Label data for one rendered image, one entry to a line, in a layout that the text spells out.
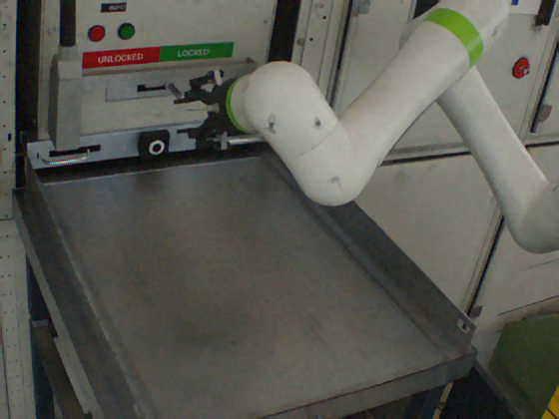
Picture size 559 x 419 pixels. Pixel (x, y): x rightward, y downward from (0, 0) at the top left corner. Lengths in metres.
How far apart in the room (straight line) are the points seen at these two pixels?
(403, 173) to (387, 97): 0.77
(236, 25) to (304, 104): 0.55
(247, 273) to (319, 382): 0.28
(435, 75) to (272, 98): 0.30
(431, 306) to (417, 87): 0.37
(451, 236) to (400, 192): 0.30
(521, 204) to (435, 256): 0.75
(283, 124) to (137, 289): 0.39
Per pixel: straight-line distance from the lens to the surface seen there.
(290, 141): 1.11
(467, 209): 2.20
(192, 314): 1.27
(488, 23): 1.36
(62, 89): 1.41
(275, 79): 1.09
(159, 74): 1.54
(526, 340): 1.42
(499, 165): 1.52
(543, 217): 1.48
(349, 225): 1.52
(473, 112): 1.50
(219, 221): 1.50
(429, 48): 1.28
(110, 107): 1.58
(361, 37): 1.70
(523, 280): 2.65
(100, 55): 1.53
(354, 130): 1.16
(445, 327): 1.34
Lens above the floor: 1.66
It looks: 32 degrees down
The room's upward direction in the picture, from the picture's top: 10 degrees clockwise
